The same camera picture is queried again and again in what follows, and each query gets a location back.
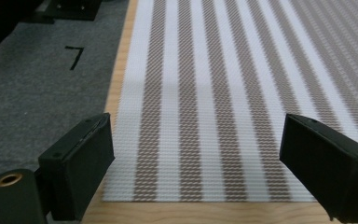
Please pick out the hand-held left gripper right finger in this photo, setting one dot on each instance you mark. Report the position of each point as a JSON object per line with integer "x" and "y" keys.
{"x": 326, "y": 165}

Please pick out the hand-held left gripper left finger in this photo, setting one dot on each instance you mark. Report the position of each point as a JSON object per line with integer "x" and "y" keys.
{"x": 74, "y": 168}

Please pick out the striped white and brown mat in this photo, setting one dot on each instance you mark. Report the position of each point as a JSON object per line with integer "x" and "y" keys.
{"x": 230, "y": 93}

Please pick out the black metal stand base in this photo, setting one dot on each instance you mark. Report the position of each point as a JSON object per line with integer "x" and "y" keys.
{"x": 71, "y": 8}

